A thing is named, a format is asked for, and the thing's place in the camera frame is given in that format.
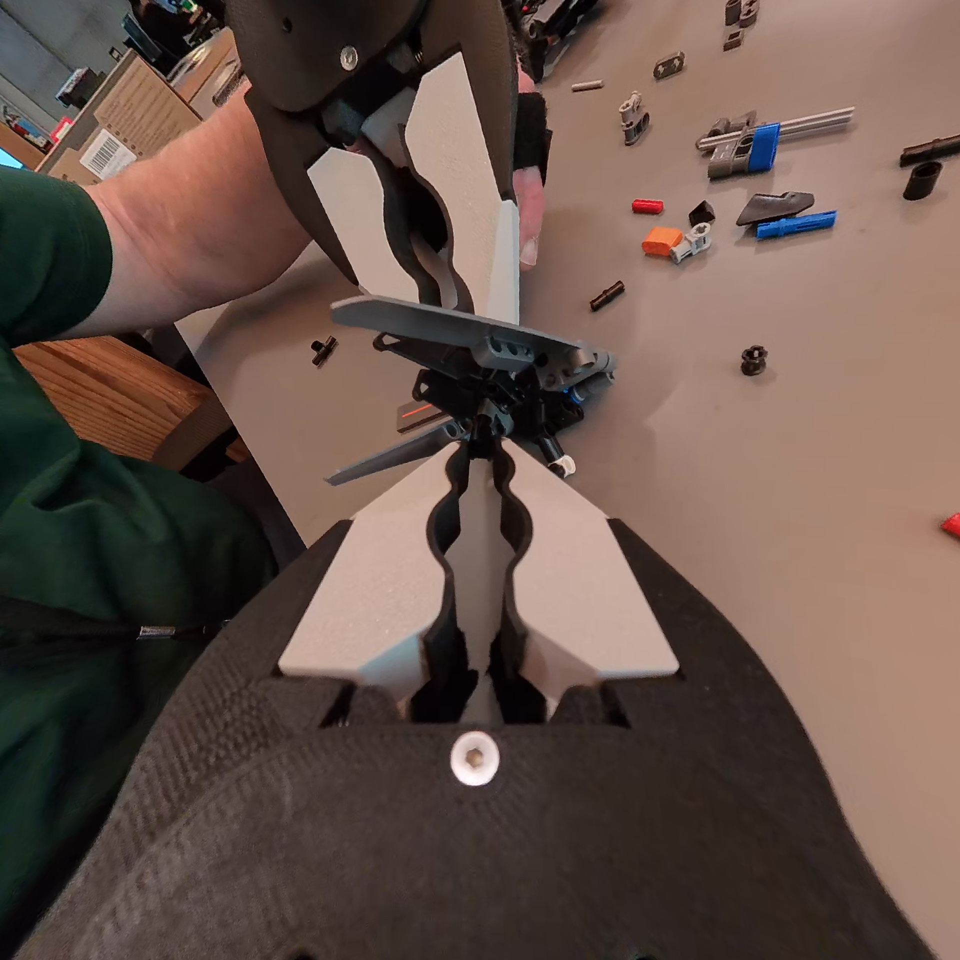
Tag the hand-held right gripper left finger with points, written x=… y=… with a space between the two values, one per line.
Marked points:
x=360 y=592

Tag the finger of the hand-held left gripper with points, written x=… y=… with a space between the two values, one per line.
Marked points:
x=352 y=217
x=457 y=150

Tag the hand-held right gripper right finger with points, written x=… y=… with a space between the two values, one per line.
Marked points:
x=585 y=592

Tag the dark grey lego spaceship model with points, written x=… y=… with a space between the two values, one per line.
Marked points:
x=450 y=330

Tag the person's left forearm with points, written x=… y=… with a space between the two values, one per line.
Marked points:
x=187 y=210

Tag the black T-shaped lego piece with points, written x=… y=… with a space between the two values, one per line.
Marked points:
x=324 y=350

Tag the short grey lego axle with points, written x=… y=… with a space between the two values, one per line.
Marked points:
x=587 y=85

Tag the black lego assembly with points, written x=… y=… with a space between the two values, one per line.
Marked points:
x=559 y=30

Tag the dark grey orange-striped lego tile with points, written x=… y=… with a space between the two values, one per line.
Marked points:
x=416 y=416

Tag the black lego pin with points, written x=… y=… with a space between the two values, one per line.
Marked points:
x=606 y=295

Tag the orange lego piece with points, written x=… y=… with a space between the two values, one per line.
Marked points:
x=660 y=241

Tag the dark grey short lego beam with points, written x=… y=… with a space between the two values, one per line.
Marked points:
x=669 y=65

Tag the small black lego wedge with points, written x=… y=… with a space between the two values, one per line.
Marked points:
x=701 y=214

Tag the black lego bush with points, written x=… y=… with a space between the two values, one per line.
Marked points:
x=754 y=361

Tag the grey and blue lego assembly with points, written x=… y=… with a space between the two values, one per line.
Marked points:
x=765 y=146

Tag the dark grey curved lego panel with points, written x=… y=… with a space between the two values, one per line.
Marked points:
x=772 y=206

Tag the blue lego axle pin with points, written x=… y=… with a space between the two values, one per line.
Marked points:
x=795 y=224

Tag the black lego cylinder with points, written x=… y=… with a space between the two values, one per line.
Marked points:
x=922 y=180

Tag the long black lego piece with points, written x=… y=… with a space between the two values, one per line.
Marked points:
x=930 y=150

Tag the person's left hand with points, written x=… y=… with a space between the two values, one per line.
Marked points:
x=529 y=214

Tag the small cardboard box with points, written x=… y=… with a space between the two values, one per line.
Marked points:
x=210 y=67

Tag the large cardboard box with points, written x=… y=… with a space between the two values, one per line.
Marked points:
x=135 y=112

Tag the person's green sweater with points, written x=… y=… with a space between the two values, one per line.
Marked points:
x=90 y=487

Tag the wooden cabinet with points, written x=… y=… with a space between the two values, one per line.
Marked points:
x=112 y=390

